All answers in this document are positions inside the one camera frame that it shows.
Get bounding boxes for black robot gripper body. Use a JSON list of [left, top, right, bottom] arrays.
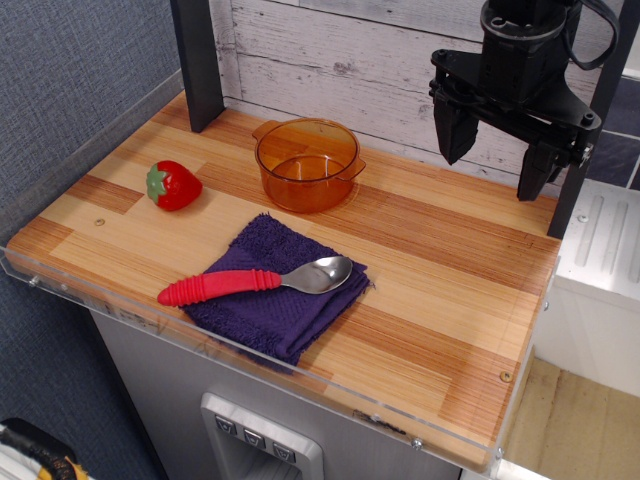
[[430, 1, 602, 166]]

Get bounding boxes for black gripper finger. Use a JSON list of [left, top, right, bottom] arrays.
[[434, 94, 479, 165], [517, 143, 564, 202]]

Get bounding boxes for red handled metal spoon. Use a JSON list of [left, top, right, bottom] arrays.
[[157, 256, 353, 307]]

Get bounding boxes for orange transparent measuring cup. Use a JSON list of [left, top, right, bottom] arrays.
[[252, 118, 366, 214]]

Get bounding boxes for white toy sink counter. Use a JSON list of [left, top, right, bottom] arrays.
[[533, 180, 639, 395]]

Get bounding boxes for purple folded towel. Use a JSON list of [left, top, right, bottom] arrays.
[[183, 213, 370, 366]]

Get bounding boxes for red toy strawberry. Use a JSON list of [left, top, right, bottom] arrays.
[[146, 160, 203, 211]]

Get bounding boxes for silver toy fridge cabinet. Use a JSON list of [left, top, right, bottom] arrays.
[[93, 313, 461, 479]]

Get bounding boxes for grey water dispenser panel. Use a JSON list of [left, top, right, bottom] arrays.
[[200, 393, 325, 480]]

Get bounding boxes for black yellow object corner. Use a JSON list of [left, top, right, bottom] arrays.
[[1, 418, 91, 480]]

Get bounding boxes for black right frame post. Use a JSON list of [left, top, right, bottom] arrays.
[[546, 0, 640, 240]]

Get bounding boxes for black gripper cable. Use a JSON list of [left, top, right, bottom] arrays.
[[563, 0, 621, 72]]

